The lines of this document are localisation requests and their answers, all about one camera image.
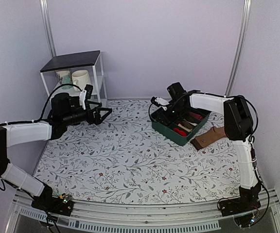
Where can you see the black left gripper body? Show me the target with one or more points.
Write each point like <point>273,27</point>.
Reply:
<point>90,119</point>

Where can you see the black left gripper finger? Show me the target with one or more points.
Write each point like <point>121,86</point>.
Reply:
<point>101,114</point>
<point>93,104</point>

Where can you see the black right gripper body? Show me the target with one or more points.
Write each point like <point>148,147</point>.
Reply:
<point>170,117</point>

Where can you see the green divided organizer tray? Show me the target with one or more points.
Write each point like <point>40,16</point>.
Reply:
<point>180,128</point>

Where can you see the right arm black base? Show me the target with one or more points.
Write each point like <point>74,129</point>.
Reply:
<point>247,201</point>

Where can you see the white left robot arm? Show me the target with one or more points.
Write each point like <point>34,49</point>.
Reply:
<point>65,111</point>

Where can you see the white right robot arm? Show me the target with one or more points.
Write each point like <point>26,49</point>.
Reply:
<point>238,125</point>

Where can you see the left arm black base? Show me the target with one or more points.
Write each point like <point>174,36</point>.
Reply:
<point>47,202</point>

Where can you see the brown cream rolled sock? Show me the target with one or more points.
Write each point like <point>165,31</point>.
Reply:
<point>187,126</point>

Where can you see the red rolled sock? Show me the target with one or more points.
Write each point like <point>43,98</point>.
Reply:
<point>180,132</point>

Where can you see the cream white mug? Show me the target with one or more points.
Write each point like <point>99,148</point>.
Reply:
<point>81,78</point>

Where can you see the white shelf black top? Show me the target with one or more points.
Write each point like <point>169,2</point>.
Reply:
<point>92,59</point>

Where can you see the teal patterned mug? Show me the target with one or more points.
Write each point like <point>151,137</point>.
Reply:
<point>64,76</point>

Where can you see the plain brown sock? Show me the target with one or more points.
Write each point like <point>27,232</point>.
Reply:
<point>212,135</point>

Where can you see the floral patterned table mat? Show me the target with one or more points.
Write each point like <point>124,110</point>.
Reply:
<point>124,160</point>

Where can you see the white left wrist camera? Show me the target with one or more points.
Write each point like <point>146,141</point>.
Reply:
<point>85,95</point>

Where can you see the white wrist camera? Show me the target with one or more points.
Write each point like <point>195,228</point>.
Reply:
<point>160,102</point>
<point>85,95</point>

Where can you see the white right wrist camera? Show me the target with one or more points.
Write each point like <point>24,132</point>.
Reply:
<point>160,102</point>

